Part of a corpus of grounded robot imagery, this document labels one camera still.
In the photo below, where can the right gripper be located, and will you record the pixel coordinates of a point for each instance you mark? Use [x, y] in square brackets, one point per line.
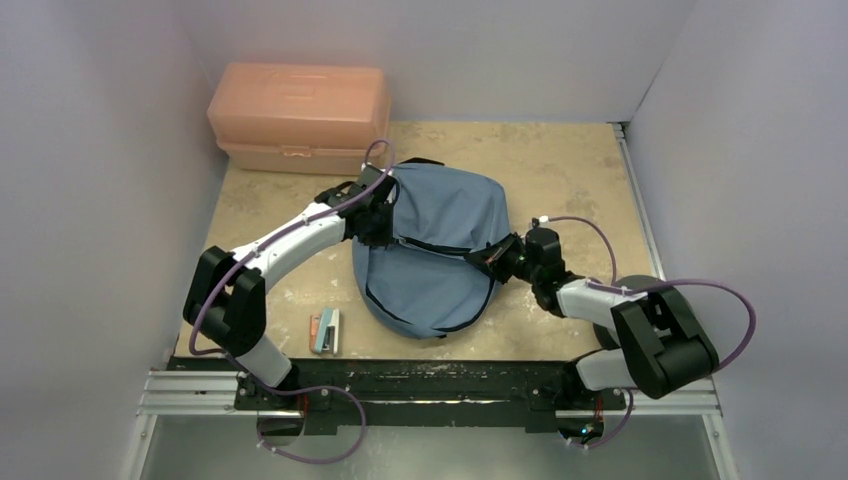
[502, 251]

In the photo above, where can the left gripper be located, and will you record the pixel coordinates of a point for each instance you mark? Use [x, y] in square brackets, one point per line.
[383, 236]

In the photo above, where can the blue backpack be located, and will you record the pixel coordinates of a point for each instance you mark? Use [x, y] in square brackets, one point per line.
[421, 286]

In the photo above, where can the small orange eraser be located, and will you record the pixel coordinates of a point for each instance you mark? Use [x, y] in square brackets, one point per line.
[315, 335]

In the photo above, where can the light blue stapler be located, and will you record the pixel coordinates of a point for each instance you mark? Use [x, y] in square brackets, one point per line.
[330, 329]

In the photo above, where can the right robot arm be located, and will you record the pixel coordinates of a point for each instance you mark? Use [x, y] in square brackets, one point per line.
[661, 346]

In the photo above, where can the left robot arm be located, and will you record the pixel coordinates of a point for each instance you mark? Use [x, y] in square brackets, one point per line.
[226, 302]

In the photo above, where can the grey tape roll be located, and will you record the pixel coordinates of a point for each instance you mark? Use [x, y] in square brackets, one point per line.
[608, 336]

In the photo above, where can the pink plastic storage box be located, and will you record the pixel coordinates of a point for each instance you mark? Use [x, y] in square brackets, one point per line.
[302, 119]

